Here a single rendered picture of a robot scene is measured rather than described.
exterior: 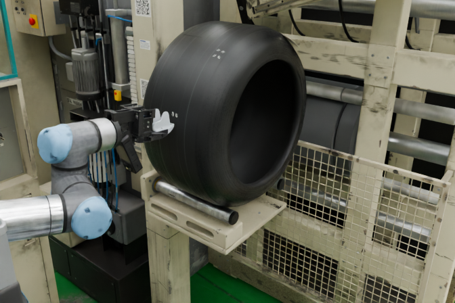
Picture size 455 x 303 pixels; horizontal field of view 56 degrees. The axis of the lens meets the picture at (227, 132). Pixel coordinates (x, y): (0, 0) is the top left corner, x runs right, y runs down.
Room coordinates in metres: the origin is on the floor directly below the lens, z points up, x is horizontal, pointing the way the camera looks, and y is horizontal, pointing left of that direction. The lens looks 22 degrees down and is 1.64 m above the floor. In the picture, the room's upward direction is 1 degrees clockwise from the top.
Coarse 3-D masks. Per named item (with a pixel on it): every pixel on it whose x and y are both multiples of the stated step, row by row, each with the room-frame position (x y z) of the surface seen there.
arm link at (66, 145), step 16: (48, 128) 0.80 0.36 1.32; (64, 128) 0.81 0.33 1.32; (80, 128) 0.83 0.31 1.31; (96, 128) 0.85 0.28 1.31; (48, 144) 0.78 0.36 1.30; (64, 144) 0.78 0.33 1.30; (80, 144) 0.81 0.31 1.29; (96, 144) 0.84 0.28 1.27; (48, 160) 0.78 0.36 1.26; (64, 160) 0.79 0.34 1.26; (80, 160) 0.81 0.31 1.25
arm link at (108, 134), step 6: (96, 120) 0.88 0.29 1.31; (102, 120) 0.89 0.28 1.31; (108, 120) 0.89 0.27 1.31; (102, 126) 0.87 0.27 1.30; (108, 126) 0.88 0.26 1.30; (102, 132) 0.86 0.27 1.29; (108, 132) 0.87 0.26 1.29; (114, 132) 0.88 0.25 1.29; (102, 138) 0.85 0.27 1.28; (108, 138) 0.86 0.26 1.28; (114, 138) 0.88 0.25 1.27; (102, 144) 0.85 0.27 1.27; (108, 144) 0.86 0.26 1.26; (102, 150) 0.86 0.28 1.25
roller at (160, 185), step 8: (160, 184) 1.31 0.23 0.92; (168, 184) 1.30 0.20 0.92; (160, 192) 1.31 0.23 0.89; (168, 192) 1.28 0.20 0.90; (176, 192) 1.26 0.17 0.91; (184, 192) 1.25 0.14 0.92; (184, 200) 1.23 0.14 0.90; (192, 200) 1.21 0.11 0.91; (200, 200) 1.20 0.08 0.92; (200, 208) 1.19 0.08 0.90; (208, 208) 1.17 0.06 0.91; (216, 208) 1.16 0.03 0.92; (224, 208) 1.15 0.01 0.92; (216, 216) 1.15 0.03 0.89; (224, 216) 1.13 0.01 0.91; (232, 216) 1.12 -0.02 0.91; (232, 224) 1.12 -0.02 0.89
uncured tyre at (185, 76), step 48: (192, 48) 1.19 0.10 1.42; (240, 48) 1.16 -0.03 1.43; (288, 48) 1.31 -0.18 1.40; (144, 96) 1.20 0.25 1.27; (192, 96) 1.07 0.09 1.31; (240, 96) 1.10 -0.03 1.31; (288, 96) 1.49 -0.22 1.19; (144, 144) 1.17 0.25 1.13; (192, 144) 1.04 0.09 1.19; (240, 144) 1.52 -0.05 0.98; (288, 144) 1.36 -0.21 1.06; (192, 192) 1.12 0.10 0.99; (240, 192) 1.12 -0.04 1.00
